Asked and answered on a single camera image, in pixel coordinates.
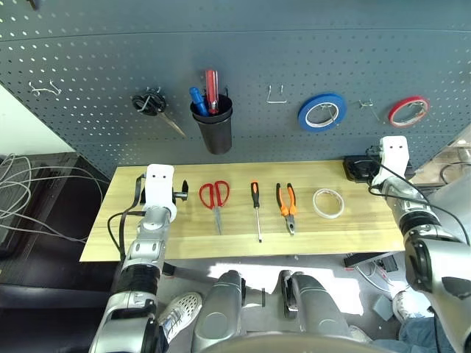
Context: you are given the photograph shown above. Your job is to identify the small metal pegboard hook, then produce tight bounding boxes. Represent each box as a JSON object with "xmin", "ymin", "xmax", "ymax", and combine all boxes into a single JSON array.
[{"xmin": 358, "ymin": 98, "xmax": 380, "ymax": 122}]

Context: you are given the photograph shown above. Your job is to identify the grey metal pegboard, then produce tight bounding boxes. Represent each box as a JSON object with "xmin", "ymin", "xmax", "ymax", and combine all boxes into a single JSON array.
[{"xmin": 0, "ymin": 0, "xmax": 471, "ymax": 178}]

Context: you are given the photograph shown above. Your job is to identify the grey cable bundle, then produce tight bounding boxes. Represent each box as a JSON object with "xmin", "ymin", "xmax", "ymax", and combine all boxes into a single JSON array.
[{"xmin": 0, "ymin": 153, "xmax": 111, "ymax": 246}]

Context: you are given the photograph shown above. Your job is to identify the black plastic tool case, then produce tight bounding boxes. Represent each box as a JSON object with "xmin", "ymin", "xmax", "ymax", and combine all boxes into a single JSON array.
[{"xmin": 344, "ymin": 155, "xmax": 416, "ymax": 182}]

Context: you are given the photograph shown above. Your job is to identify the orange black pliers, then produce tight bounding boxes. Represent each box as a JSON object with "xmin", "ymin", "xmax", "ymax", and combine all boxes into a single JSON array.
[{"xmin": 275, "ymin": 182, "xmax": 298, "ymax": 235}]

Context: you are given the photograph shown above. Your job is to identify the red handled scissors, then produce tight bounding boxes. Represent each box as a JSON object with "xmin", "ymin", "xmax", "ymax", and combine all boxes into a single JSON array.
[{"xmin": 199, "ymin": 179, "xmax": 231, "ymax": 236}]

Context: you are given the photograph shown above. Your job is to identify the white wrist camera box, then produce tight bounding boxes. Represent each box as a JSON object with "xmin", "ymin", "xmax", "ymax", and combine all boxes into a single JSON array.
[
  {"xmin": 378, "ymin": 135, "xmax": 411, "ymax": 182},
  {"xmin": 141, "ymin": 164, "xmax": 176, "ymax": 213}
]

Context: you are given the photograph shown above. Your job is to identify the blue tape roll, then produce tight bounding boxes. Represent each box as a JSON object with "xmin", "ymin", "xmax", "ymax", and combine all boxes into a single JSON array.
[{"xmin": 297, "ymin": 91, "xmax": 347, "ymax": 133}]

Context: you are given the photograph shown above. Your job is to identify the red handled screwdriver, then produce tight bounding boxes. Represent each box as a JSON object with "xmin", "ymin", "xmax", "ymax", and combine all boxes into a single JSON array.
[{"xmin": 205, "ymin": 69, "xmax": 219, "ymax": 115}]

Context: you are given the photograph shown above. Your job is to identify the wide wire pegboard hook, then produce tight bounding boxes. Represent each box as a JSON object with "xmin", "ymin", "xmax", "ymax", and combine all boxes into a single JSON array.
[{"xmin": 266, "ymin": 84, "xmax": 288, "ymax": 105}]

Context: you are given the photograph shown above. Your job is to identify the double wire pegboard hook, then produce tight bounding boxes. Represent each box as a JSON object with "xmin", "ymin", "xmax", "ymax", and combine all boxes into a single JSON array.
[{"xmin": 28, "ymin": 79, "xmax": 62, "ymax": 99}]

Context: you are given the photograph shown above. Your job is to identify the white tape roll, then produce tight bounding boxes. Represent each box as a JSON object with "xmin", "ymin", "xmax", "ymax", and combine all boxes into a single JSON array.
[{"xmin": 312, "ymin": 188, "xmax": 346, "ymax": 221}]

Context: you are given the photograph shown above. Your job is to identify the red tape roll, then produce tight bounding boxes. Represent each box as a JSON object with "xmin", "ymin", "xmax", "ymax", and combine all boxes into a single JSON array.
[{"xmin": 388, "ymin": 95, "xmax": 431, "ymax": 129}]

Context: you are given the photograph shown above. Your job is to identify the silver robot right leg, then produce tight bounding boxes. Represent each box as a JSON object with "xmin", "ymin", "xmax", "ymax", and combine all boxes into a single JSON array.
[{"xmin": 281, "ymin": 270, "xmax": 354, "ymax": 353}]

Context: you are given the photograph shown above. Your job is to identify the silver robot leg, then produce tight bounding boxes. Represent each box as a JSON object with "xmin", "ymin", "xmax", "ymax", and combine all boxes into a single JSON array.
[
  {"xmin": 281, "ymin": 270, "xmax": 354, "ymax": 353},
  {"xmin": 193, "ymin": 270, "xmax": 247, "ymax": 353}
]

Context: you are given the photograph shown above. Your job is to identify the white grey sneaker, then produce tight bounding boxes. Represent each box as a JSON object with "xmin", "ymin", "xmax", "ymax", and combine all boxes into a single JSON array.
[{"xmin": 392, "ymin": 290, "xmax": 435, "ymax": 321}]

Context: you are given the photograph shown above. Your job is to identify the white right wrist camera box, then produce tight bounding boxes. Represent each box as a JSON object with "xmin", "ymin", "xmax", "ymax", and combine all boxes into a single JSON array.
[{"xmin": 378, "ymin": 135, "xmax": 411, "ymax": 182}]

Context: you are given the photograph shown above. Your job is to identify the grey robot torso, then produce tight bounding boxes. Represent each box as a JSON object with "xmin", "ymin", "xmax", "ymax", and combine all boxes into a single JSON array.
[{"xmin": 205, "ymin": 332, "xmax": 372, "ymax": 353}]

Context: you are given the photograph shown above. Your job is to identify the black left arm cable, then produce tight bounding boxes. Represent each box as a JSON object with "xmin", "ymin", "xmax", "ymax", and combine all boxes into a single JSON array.
[{"xmin": 107, "ymin": 175, "xmax": 148, "ymax": 262}]

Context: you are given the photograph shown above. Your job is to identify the orange black screwdriver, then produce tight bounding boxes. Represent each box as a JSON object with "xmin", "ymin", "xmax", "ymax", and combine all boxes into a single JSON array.
[{"xmin": 250, "ymin": 180, "xmax": 264, "ymax": 243}]

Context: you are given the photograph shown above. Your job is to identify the black equipment case furniture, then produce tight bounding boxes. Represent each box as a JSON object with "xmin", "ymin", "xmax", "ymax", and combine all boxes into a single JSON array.
[{"xmin": 0, "ymin": 152, "xmax": 122, "ymax": 295}]

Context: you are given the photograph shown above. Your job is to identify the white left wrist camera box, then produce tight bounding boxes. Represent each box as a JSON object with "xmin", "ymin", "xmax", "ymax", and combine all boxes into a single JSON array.
[{"xmin": 141, "ymin": 164, "xmax": 176, "ymax": 213}]

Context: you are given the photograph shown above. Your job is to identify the black plastic cup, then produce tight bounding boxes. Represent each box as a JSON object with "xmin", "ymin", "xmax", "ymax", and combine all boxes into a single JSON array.
[{"xmin": 189, "ymin": 93, "xmax": 235, "ymax": 155}]

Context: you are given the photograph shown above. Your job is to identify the blue jeans leg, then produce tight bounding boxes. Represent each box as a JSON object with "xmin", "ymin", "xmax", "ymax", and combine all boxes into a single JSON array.
[{"xmin": 399, "ymin": 315, "xmax": 457, "ymax": 353}]

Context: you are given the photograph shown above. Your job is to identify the blue handled screwdriver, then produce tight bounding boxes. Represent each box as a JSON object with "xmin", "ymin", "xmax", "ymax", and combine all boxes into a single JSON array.
[{"xmin": 188, "ymin": 86, "xmax": 209, "ymax": 117}]

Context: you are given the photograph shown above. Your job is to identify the silver robot left leg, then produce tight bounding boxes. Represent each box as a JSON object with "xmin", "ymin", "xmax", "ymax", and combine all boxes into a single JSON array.
[{"xmin": 193, "ymin": 270, "xmax": 247, "ymax": 353}]

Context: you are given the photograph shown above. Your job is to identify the black handled scissors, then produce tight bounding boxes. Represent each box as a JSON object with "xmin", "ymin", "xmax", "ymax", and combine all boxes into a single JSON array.
[{"xmin": 131, "ymin": 86, "xmax": 188, "ymax": 139}]

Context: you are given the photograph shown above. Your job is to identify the white mesh sneaker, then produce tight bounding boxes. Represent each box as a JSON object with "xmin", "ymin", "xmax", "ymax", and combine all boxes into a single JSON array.
[{"xmin": 157, "ymin": 292, "xmax": 203, "ymax": 345}]

